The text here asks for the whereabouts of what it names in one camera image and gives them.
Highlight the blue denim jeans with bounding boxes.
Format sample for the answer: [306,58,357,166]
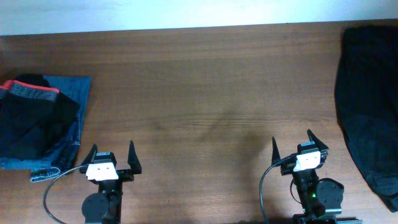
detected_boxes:
[1,75,91,182]

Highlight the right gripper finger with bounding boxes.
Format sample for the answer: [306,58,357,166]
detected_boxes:
[307,129,328,150]
[272,137,281,166]

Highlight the black pants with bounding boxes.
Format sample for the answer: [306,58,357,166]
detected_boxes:
[335,26,397,213]

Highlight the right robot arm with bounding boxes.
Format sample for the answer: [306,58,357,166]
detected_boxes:
[270,130,363,224]

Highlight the left black cable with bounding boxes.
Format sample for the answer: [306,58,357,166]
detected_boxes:
[42,165,88,224]

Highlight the right black cable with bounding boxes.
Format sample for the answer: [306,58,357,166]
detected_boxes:
[259,155,298,224]

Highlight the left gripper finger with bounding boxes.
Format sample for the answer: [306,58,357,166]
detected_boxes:
[81,144,98,166]
[127,140,142,174]

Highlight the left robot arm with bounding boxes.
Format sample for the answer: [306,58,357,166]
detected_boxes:
[79,141,142,224]

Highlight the black garment red grey waistband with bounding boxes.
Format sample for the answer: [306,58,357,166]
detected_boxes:
[1,74,80,160]

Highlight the black cable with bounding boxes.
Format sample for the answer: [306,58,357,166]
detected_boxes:
[42,165,88,224]
[259,155,298,224]

